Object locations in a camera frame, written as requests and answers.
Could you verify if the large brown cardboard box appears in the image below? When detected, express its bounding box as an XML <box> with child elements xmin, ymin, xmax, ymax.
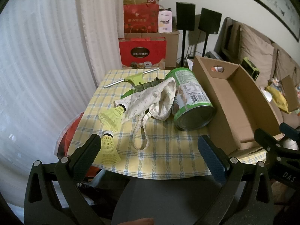
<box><xmin>124</xmin><ymin>30</ymin><xmax>180</xmax><ymax>68</ymax></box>

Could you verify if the white printed paper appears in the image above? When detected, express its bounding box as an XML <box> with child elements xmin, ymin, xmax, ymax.
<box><xmin>186</xmin><ymin>57</ymin><xmax>195</xmax><ymax>72</ymax></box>

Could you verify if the yellow shuttlecock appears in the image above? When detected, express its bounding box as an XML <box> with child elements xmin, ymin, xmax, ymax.
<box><xmin>98</xmin><ymin>104</ymin><xmax>127</xmax><ymax>130</ymax></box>
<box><xmin>100</xmin><ymin>132</ymin><xmax>121</xmax><ymax>164</ymax></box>

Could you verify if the large tan cushion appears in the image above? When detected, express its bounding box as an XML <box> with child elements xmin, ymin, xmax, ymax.
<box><xmin>239</xmin><ymin>25</ymin><xmax>275</xmax><ymax>85</ymax></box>

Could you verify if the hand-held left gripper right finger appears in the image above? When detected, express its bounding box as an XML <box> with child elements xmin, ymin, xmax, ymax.
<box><xmin>197</xmin><ymin>135</ymin><xmax>275</xmax><ymax>225</ymax></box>

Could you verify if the black speaker on stand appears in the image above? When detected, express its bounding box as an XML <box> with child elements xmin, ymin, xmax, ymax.
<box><xmin>198</xmin><ymin>8</ymin><xmax>222</xmax><ymax>57</ymax></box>
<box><xmin>176</xmin><ymin>2</ymin><xmax>196</xmax><ymax>67</ymax></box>

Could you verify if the pink white package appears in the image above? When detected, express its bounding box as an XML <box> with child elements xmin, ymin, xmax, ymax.
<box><xmin>158</xmin><ymin>10</ymin><xmax>173</xmax><ymax>33</ymax></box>

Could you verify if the green black device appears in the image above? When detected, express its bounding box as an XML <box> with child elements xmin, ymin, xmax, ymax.
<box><xmin>241</xmin><ymin>57</ymin><xmax>260</xmax><ymax>80</ymax></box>

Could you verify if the long cardboard box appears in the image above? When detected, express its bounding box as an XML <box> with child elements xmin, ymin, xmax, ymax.
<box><xmin>192</xmin><ymin>56</ymin><xmax>285</xmax><ymax>154</ymax></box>

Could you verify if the yellow checked tablecloth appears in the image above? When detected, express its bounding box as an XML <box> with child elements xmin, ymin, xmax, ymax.
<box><xmin>67</xmin><ymin>68</ymin><xmax>268</xmax><ymax>176</ymax></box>

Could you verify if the green labelled tin can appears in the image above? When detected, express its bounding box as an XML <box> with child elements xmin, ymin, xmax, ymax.
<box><xmin>165</xmin><ymin>67</ymin><xmax>216</xmax><ymax>131</ymax></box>

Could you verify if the yellow plastic bag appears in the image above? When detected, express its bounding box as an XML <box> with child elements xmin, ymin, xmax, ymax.
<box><xmin>266</xmin><ymin>84</ymin><xmax>290</xmax><ymax>112</ymax></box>

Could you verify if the white curtain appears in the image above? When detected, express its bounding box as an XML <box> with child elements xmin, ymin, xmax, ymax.
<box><xmin>0</xmin><ymin>0</ymin><xmax>125</xmax><ymax>207</ymax></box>

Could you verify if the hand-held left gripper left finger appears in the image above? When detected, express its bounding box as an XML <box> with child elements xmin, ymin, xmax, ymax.
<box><xmin>23</xmin><ymin>133</ymin><xmax>106</xmax><ymax>225</ymax></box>

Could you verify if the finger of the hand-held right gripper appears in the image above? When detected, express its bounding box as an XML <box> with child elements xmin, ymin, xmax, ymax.
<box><xmin>279</xmin><ymin>122</ymin><xmax>300</xmax><ymax>146</ymax></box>
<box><xmin>254</xmin><ymin>128</ymin><xmax>285</xmax><ymax>152</ymax></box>

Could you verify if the floral cloth pouch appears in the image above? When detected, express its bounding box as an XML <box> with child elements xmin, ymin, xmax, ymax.
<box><xmin>114</xmin><ymin>78</ymin><xmax>177</xmax><ymax>150</ymax></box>

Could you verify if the brown sofa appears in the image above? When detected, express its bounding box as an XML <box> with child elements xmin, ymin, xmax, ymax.
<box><xmin>216</xmin><ymin>16</ymin><xmax>300</xmax><ymax>127</ymax></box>

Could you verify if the red plastic bag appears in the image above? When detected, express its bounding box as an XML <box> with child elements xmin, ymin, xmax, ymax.
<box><xmin>57</xmin><ymin>112</ymin><xmax>101</xmax><ymax>179</ymax></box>

